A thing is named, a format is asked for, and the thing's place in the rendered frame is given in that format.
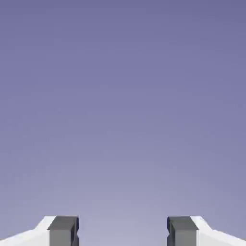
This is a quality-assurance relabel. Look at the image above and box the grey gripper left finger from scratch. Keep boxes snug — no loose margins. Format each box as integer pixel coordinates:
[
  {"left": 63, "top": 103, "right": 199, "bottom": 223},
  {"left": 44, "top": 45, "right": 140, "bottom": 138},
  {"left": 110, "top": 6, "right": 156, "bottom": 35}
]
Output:
[{"left": 0, "top": 215, "right": 80, "bottom": 246}]

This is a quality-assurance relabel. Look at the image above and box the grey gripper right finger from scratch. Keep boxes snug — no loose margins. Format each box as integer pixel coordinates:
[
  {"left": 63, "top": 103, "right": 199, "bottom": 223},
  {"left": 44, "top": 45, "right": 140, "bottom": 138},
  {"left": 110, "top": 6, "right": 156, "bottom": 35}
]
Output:
[{"left": 166, "top": 215, "right": 246, "bottom": 246}]

